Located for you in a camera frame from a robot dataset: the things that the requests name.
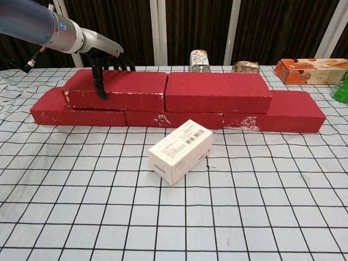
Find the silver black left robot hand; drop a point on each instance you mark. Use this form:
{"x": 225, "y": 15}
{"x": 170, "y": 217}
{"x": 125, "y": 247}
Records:
{"x": 100, "y": 43}

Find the red foam brick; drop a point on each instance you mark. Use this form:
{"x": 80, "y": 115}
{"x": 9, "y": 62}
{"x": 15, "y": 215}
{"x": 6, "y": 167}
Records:
{"x": 293, "y": 114}
{"x": 130, "y": 87}
{"x": 54, "y": 115}
{"x": 190, "y": 119}
{"x": 217, "y": 92}

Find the clear bottle with patterned label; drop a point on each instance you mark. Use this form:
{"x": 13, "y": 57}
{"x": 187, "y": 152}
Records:
{"x": 199, "y": 61}

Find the white cardboard box with barcode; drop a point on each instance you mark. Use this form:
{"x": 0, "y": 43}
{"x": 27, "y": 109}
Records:
{"x": 179, "y": 152}

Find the gold foil snack pack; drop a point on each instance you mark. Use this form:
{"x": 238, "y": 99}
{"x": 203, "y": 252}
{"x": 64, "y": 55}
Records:
{"x": 246, "y": 67}

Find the white black checkered tablecloth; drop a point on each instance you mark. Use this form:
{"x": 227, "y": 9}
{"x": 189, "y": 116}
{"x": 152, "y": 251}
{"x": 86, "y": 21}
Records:
{"x": 174, "y": 217}

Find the orange biscuit box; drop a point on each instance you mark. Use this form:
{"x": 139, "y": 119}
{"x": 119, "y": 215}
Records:
{"x": 307, "y": 70}

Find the green drink bottle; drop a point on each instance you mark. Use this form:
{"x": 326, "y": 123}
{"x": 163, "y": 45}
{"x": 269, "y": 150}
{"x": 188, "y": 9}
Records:
{"x": 341, "y": 91}

